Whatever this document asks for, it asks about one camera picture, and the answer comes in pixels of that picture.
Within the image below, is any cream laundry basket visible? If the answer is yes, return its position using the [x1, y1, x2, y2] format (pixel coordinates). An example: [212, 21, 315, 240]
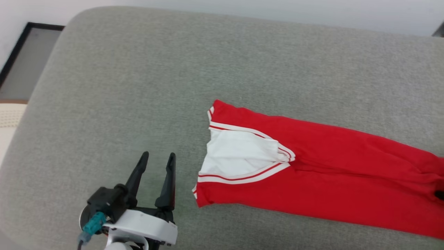
[0, 103, 27, 165]

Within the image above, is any black baseboard strip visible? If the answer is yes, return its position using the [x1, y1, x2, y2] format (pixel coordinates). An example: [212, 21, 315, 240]
[0, 22, 65, 87]

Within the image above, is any grey fabric sofa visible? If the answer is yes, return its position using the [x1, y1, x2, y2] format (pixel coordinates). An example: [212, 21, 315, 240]
[0, 6, 444, 250]

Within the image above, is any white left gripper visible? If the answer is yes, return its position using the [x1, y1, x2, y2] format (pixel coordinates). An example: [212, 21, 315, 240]
[102, 151, 178, 248]

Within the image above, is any red and white garment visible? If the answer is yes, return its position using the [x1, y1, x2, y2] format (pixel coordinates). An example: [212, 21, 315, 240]
[192, 100, 444, 240]

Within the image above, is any teal cable connector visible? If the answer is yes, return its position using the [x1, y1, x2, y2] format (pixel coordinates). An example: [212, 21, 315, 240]
[83, 212, 106, 235]

